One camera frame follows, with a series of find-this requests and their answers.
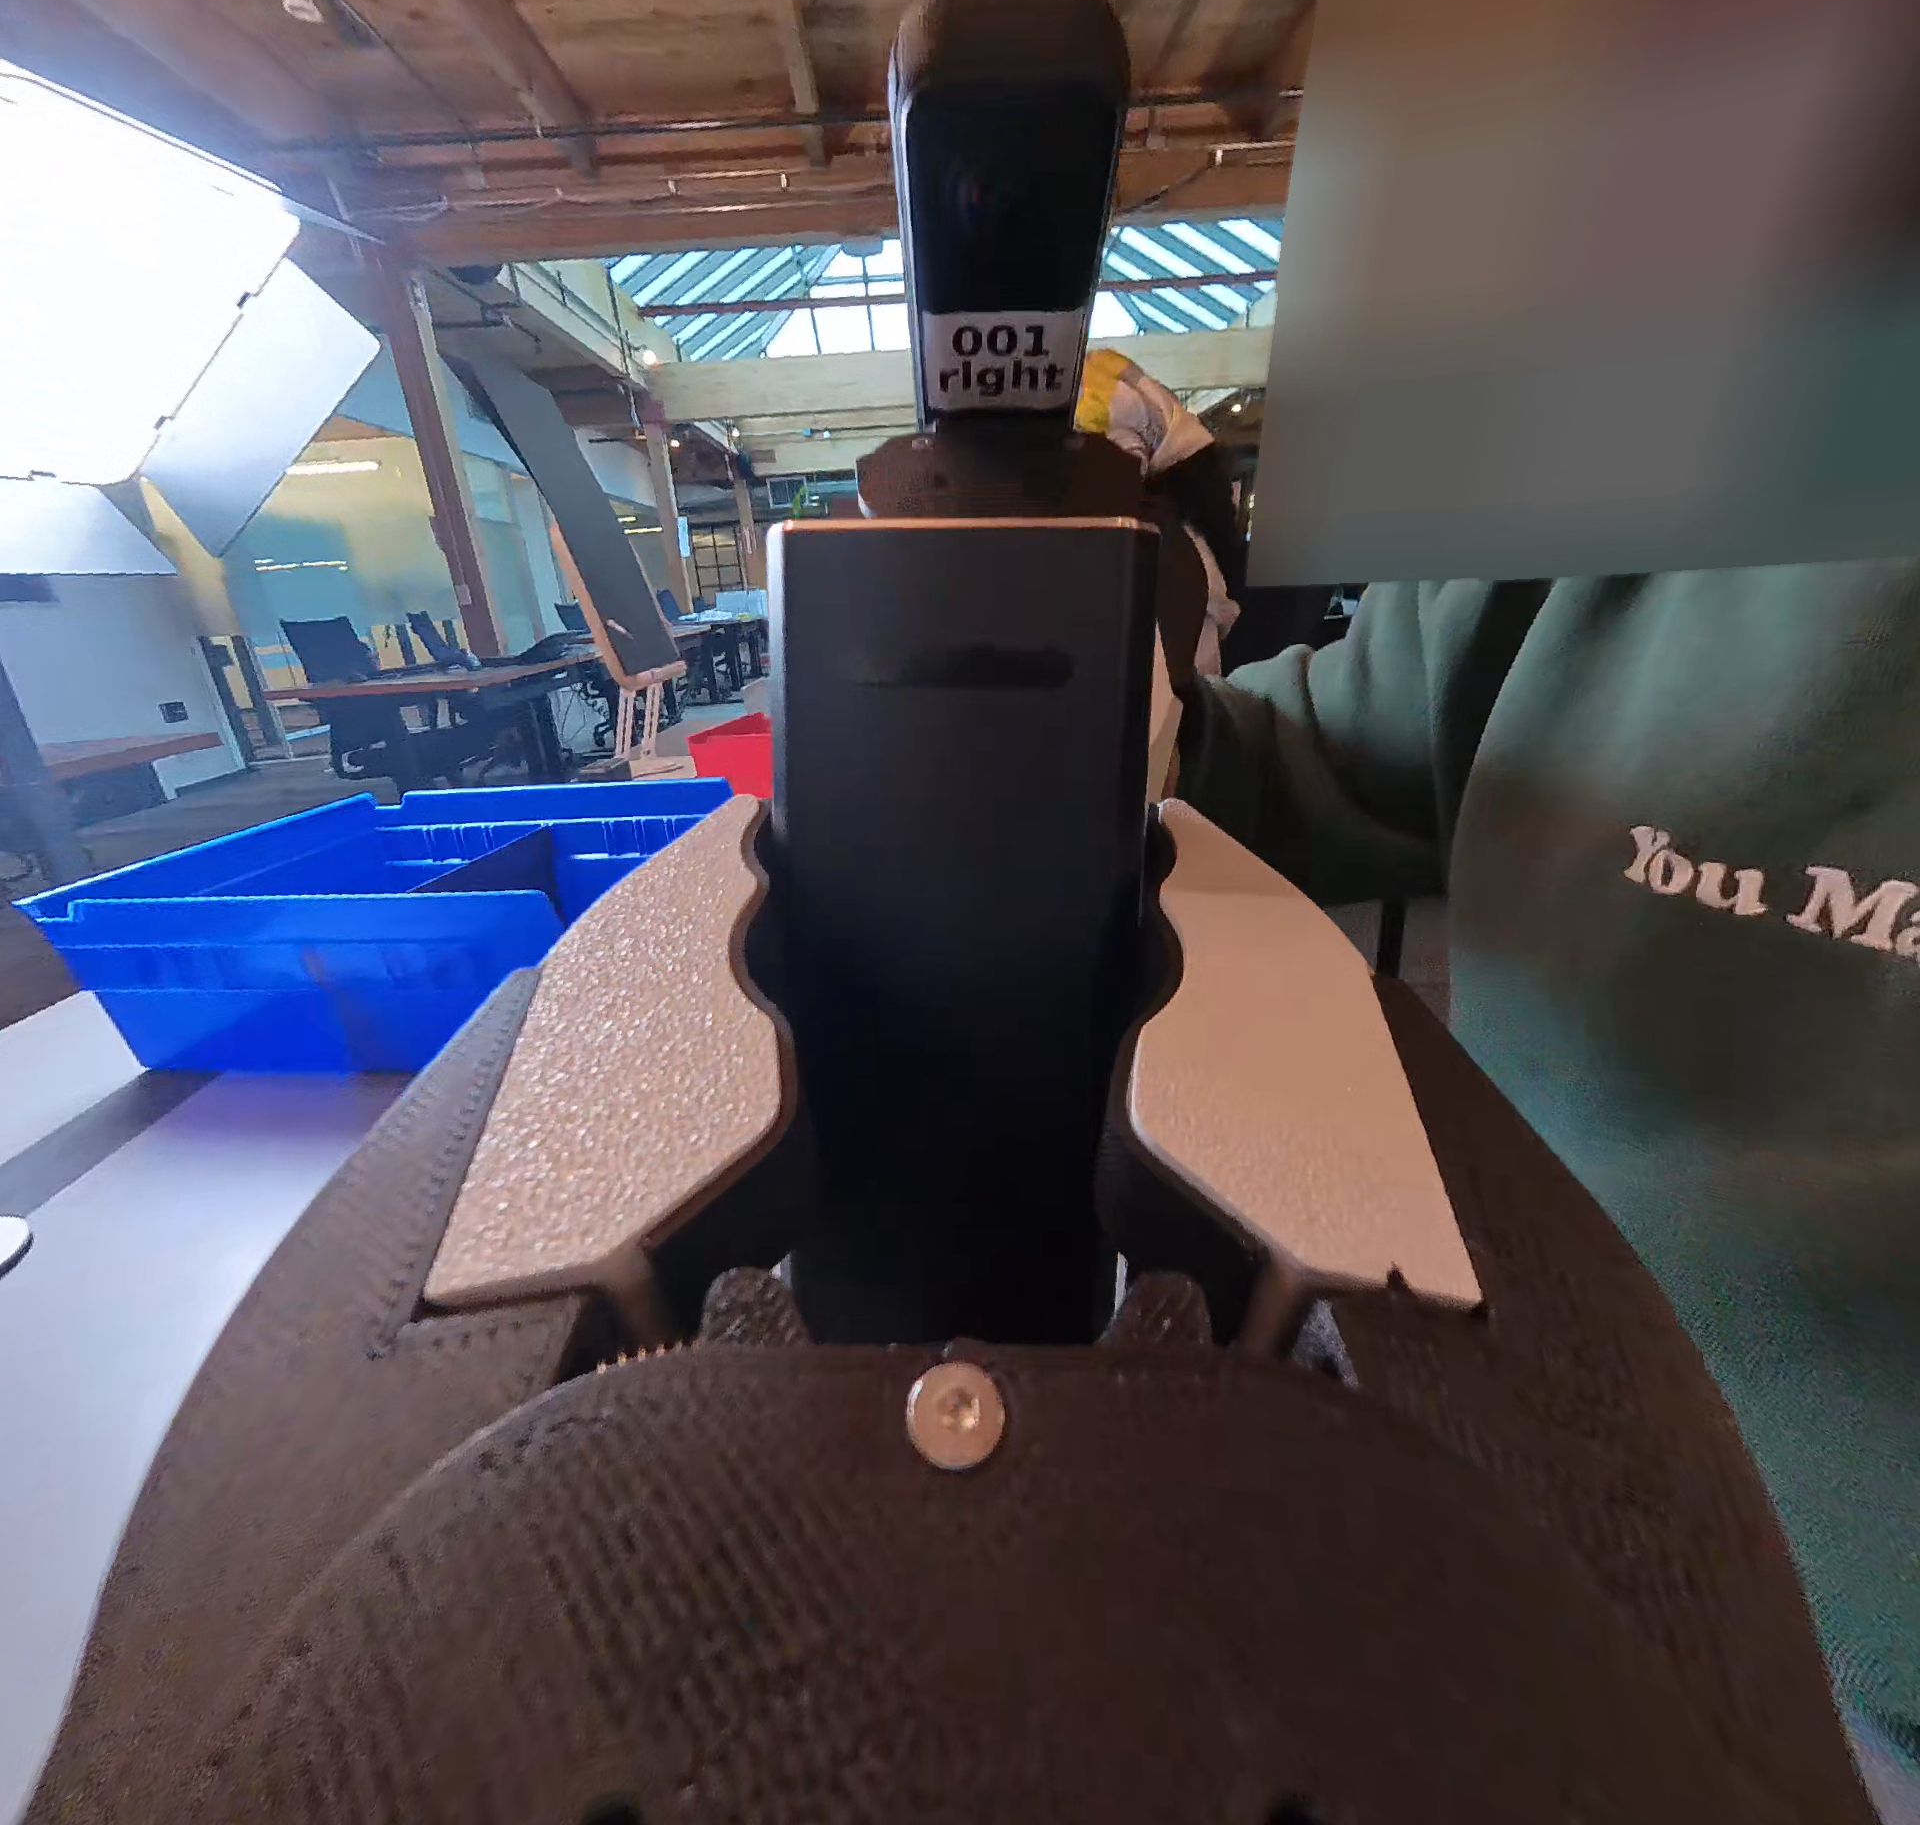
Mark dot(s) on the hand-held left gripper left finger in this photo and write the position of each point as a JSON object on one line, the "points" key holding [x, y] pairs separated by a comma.
{"points": [[630, 1075]]}

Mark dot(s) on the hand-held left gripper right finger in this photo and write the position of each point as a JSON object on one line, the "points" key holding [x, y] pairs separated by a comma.
{"points": [[1289, 1090]]}

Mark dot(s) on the black usb hub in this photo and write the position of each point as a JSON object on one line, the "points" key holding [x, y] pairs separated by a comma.
{"points": [[960, 879]]}

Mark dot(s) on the person's right forearm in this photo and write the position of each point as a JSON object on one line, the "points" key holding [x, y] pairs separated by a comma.
{"points": [[1335, 760]]}

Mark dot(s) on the red plastic bin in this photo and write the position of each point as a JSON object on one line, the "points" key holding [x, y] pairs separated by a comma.
{"points": [[735, 753]]}

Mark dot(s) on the blue plastic bin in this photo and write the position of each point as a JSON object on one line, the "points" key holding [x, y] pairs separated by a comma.
{"points": [[223, 985]]}

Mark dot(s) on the wooden office desk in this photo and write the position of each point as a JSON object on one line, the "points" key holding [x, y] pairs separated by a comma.
{"points": [[451, 680]]}

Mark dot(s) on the black office chair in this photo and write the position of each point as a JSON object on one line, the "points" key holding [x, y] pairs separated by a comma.
{"points": [[329, 656]]}

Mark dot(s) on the white light panel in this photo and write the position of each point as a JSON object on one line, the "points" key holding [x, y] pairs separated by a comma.
{"points": [[136, 280]]}

